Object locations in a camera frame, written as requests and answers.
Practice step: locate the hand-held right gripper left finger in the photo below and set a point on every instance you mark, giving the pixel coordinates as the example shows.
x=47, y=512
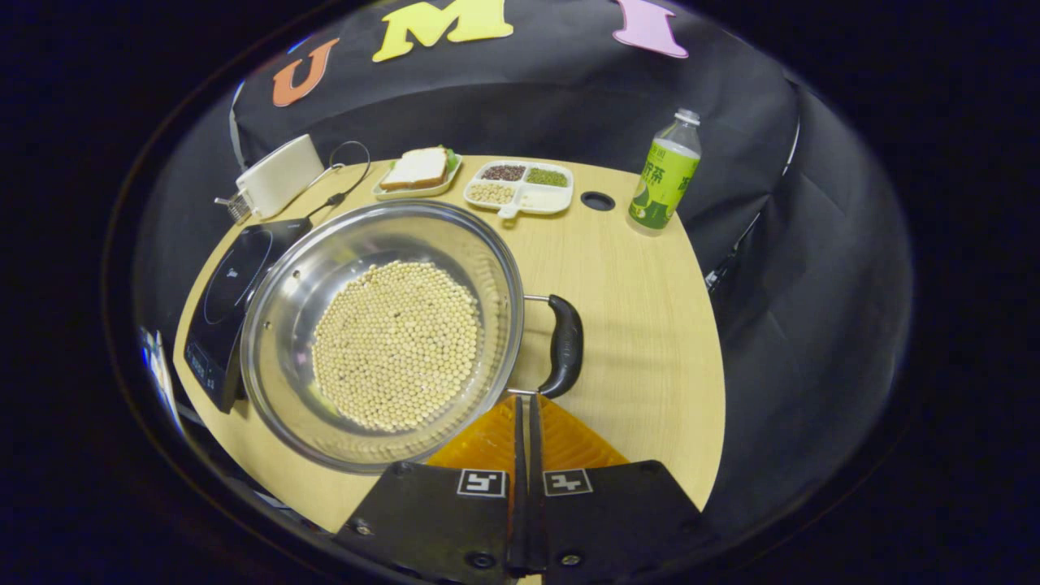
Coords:
x=439, y=512

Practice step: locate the light green sandwich plate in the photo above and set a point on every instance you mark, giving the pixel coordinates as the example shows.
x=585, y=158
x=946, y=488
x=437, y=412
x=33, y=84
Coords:
x=426, y=192

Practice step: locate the small heap of yellow beans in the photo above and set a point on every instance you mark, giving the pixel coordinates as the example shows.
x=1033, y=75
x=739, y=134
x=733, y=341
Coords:
x=491, y=193

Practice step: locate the heap of dark red beans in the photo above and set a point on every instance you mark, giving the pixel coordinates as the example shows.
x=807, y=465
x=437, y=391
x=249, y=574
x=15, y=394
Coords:
x=504, y=172

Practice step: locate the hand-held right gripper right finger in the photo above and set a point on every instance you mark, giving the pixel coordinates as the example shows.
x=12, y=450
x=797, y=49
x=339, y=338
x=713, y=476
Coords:
x=617, y=512

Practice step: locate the black induction cooktop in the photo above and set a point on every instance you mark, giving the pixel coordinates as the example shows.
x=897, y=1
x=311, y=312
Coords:
x=231, y=284

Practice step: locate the heap of green mung beans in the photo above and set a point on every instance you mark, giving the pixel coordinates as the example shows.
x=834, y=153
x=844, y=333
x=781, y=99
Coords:
x=547, y=176

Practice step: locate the sandwich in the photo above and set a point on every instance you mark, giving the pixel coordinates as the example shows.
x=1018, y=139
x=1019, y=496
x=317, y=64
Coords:
x=416, y=168

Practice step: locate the white toaster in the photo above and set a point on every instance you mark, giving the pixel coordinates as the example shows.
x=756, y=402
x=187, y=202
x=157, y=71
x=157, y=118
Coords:
x=280, y=175

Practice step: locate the white divided dish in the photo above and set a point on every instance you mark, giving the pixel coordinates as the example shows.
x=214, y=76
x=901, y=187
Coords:
x=520, y=185

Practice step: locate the green label drink bottle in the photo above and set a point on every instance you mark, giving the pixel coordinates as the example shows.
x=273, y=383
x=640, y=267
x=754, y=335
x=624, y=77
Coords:
x=662, y=183

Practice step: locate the pile of soybeans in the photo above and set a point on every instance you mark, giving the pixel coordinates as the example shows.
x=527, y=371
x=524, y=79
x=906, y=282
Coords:
x=398, y=345

